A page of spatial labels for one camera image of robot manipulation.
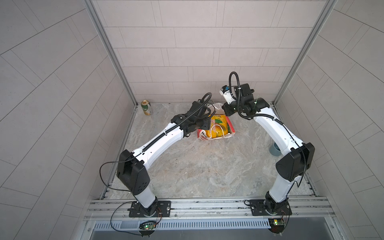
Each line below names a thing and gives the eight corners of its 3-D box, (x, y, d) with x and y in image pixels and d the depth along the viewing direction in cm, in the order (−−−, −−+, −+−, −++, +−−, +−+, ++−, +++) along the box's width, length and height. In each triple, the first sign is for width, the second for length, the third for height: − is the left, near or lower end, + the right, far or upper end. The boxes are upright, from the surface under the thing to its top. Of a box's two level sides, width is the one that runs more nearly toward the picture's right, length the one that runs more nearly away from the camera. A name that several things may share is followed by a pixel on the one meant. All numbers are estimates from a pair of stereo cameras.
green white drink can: (144, 115, 110) (140, 106, 101) (146, 110, 113) (142, 100, 105) (150, 115, 110) (146, 106, 102) (152, 110, 113) (148, 100, 105)
